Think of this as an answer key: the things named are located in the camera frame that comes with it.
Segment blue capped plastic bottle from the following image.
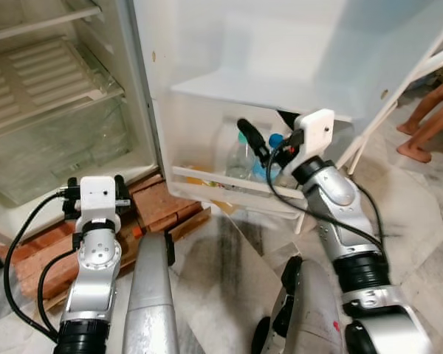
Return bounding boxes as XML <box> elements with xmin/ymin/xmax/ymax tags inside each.
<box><xmin>251</xmin><ymin>133</ymin><xmax>285</xmax><ymax>183</ymax></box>

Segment clear crisper drawer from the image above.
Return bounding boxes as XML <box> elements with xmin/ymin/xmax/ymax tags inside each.
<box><xmin>0</xmin><ymin>96</ymin><xmax>145</xmax><ymax>209</ymax></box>

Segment white slatted fridge shelf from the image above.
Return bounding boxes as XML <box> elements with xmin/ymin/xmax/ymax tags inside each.
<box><xmin>0</xmin><ymin>35</ymin><xmax>126</xmax><ymax>142</ymax></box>

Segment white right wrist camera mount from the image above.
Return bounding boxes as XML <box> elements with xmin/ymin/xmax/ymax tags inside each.
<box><xmin>293</xmin><ymin>108</ymin><xmax>335</xmax><ymax>162</ymax></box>

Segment deep white door bin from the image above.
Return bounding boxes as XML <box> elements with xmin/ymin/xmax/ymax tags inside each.
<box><xmin>170</xmin><ymin>11</ymin><xmax>429</xmax><ymax>122</ymax></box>

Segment red clay brick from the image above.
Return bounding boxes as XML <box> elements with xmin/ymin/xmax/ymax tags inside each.
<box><xmin>129</xmin><ymin>176</ymin><xmax>202</xmax><ymax>231</ymax></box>

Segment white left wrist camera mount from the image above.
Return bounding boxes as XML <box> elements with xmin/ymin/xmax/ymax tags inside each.
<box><xmin>78</xmin><ymin>176</ymin><xmax>120</xmax><ymax>233</ymax></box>

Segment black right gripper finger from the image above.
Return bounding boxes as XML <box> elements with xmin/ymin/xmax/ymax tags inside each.
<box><xmin>237</xmin><ymin>118</ymin><xmax>272</xmax><ymax>162</ymax></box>

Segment white door shelf rail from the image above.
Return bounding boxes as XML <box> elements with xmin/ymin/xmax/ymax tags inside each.
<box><xmin>168</xmin><ymin>166</ymin><xmax>311</xmax><ymax>220</ymax></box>

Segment clear plastic bottle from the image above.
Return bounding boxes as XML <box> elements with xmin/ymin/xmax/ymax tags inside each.
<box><xmin>225</xmin><ymin>129</ymin><xmax>255</xmax><ymax>181</ymax></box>

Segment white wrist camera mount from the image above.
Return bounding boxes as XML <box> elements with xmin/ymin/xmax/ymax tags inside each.
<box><xmin>78</xmin><ymin>176</ymin><xmax>120</xmax><ymax>233</ymax></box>
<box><xmin>293</xmin><ymin>108</ymin><xmax>335</xmax><ymax>162</ymax></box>

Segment silver left robot leg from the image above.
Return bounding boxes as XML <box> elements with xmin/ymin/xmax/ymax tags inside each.
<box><xmin>122</xmin><ymin>232</ymin><xmax>179</xmax><ymax>354</ymax></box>

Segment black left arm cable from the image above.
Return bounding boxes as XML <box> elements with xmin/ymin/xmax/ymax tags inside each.
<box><xmin>4</xmin><ymin>188</ymin><xmax>78</xmax><ymax>344</ymax></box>
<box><xmin>35</xmin><ymin>251</ymin><xmax>78</xmax><ymax>334</ymax></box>

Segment silver fridge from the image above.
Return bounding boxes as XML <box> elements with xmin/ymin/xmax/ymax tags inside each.
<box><xmin>0</xmin><ymin>0</ymin><xmax>443</xmax><ymax>244</ymax></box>

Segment white flat fridge shelf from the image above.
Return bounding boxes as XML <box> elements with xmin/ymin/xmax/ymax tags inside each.
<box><xmin>0</xmin><ymin>4</ymin><xmax>104</xmax><ymax>45</ymax></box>

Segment yellow food packet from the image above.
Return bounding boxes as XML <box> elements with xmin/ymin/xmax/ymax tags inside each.
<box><xmin>183</xmin><ymin>164</ymin><xmax>207</xmax><ymax>185</ymax></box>

